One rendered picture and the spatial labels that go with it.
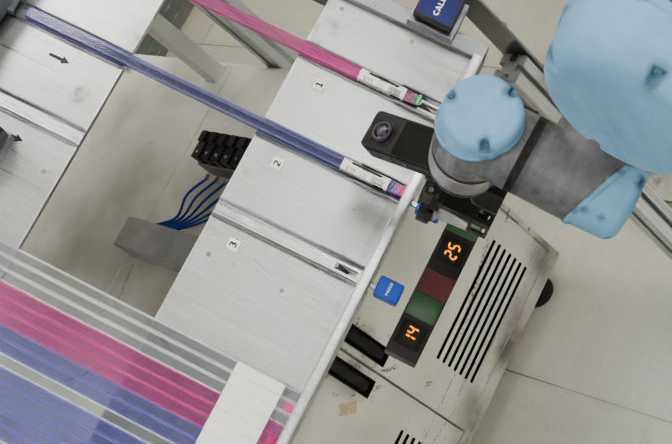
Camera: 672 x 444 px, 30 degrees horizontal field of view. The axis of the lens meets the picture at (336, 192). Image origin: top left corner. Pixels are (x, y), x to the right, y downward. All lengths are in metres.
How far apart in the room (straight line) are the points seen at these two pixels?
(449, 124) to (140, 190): 1.03
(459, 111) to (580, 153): 0.11
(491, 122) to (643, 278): 1.09
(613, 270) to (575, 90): 1.45
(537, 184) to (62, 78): 0.66
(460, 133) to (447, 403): 1.01
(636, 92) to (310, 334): 0.78
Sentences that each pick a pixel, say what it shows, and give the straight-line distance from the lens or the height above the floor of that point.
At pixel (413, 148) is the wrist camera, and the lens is 1.29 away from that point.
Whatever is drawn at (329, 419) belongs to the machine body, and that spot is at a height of 0.38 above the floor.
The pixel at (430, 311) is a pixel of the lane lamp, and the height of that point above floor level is 0.65.
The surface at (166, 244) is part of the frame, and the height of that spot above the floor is 0.66.
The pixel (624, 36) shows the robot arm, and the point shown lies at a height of 1.19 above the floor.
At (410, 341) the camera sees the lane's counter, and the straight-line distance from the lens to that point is 1.45.
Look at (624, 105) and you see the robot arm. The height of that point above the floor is 1.15.
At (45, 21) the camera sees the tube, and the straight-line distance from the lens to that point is 1.57.
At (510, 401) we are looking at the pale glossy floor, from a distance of 2.19.
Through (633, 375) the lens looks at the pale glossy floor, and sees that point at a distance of 2.09.
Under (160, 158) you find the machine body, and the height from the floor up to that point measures 0.62.
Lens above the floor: 1.68
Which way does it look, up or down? 38 degrees down
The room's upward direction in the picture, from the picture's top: 52 degrees counter-clockwise
